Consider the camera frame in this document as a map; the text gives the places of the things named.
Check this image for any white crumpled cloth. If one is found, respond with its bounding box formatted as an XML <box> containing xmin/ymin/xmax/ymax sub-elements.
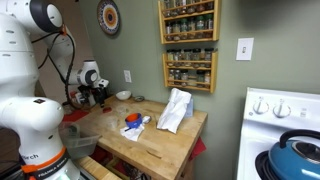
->
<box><xmin>156</xmin><ymin>87</ymin><xmax>193</xmax><ymax>134</ymax></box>

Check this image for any wooden spice rack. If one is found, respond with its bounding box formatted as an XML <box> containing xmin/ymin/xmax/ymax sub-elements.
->
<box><xmin>157</xmin><ymin>0</ymin><xmax>221</xmax><ymax>45</ymax></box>
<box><xmin>162</xmin><ymin>49</ymin><xmax>218</xmax><ymax>94</ymax></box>

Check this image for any white wall outlet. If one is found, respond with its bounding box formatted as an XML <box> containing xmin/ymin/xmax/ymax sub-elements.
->
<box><xmin>123</xmin><ymin>69</ymin><xmax>132</xmax><ymax>84</ymax></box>

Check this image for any wooden tray box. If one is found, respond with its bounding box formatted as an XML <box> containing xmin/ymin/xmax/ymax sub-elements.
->
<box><xmin>68</xmin><ymin>99</ymin><xmax>101</xmax><ymax>113</ymax></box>

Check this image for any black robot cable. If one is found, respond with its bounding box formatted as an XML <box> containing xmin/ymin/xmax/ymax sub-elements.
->
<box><xmin>31</xmin><ymin>31</ymin><xmax>98</xmax><ymax>109</ymax></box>

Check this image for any red hanging cloth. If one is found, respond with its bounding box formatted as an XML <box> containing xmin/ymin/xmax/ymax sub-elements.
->
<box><xmin>188</xmin><ymin>137</ymin><xmax>207</xmax><ymax>163</ymax></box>

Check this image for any black stove burner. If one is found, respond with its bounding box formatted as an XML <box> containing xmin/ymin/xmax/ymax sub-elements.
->
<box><xmin>254</xmin><ymin>150</ymin><xmax>278</xmax><ymax>180</ymax></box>

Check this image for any white ceramic bowl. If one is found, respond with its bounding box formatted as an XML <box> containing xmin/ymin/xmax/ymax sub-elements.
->
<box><xmin>115</xmin><ymin>90</ymin><xmax>133</xmax><ymax>102</ymax></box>

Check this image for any light wooden bench board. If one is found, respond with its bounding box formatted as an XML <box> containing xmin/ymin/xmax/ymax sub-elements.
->
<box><xmin>75</xmin><ymin>155</ymin><xmax>121</xmax><ymax>180</ymax></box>

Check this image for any clear plastic lunch box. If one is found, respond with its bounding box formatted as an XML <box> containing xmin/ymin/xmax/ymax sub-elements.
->
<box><xmin>114</xmin><ymin>105</ymin><xmax>129</xmax><ymax>118</ymax></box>
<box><xmin>106</xmin><ymin>118</ymin><xmax>120</xmax><ymax>132</ymax></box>

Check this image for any orange plastic cup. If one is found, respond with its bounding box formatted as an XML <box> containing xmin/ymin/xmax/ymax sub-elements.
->
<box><xmin>126</xmin><ymin>112</ymin><xmax>142</xmax><ymax>124</ymax></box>

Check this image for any blue pot black handle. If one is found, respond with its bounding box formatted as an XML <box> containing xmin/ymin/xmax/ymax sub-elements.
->
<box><xmin>268</xmin><ymin>129</ymin><xmax>320</xmax><ymax>180</ymax></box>

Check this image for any white stove knob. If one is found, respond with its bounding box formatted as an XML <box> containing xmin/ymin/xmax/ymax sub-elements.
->
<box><xmin>252</xmin><ymin>96</ymin><xmax>270</xmax><ymax>115</ymax></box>
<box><xmin>272</xmin><ymin>98</ymin><xmax>292</xmax><ymax>119</ymax></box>

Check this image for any blue plastic bowl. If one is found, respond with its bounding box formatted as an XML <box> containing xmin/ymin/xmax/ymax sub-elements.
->
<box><xmin>124</xmin><ymin>113</ymin><xmax>143</xmax><ymax>130</ymax></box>

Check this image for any white light switch plate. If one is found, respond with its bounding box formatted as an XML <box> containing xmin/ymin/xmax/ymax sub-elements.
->
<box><xmin>235</xmin><ymin>37</ymin><xmax>254</xmax><ymax>62</ymax></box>

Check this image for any clear plastic storage bin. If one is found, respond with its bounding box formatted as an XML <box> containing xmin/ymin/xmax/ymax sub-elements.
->
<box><xmin>58</xmin><ymin>121</ymin><xmax>101</xmax><ymax>160</ymax></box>

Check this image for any white kitchen stove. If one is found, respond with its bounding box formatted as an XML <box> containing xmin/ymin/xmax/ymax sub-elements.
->
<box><xmin>236</xmin><ymin>87</ymin><xmax>320</xmax><ymax>180</ymax></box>

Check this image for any red silicone mat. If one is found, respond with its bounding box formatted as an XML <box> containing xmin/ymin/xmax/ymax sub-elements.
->
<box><xmin>59</xmin><ymin>109</ymin><xmax>90</xmax><ymax>124</ymax></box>

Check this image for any red capped bottle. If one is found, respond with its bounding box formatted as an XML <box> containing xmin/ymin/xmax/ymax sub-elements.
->
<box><xmin>69</xmin><ymin>91</ymin><xmax>78</xmax><ymax>104</ymax></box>

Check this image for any small glass jar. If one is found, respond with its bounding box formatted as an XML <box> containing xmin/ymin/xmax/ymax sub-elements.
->
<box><xmin>63</xmin><ymin>103</ymin><xmax>73</xmax><ymax>116</ymax></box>

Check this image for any decorative patterned wall plate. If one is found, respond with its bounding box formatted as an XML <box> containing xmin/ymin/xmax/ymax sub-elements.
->
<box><xmin>96</xmin><ymin>0</ymin><xmax>121</xmax><ymax>36</ymax></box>

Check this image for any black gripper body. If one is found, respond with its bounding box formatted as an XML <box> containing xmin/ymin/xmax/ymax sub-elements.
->
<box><xmin>92</xmin><ymin>86</ymin><xmax>108</xmax><ymax>100</ymax></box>

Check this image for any blue and white towel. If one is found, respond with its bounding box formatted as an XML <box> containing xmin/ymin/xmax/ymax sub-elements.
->
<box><xmin>119</xmin><ymin>123</ymin><xmax>146</xmax><ymax>142</ymax></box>

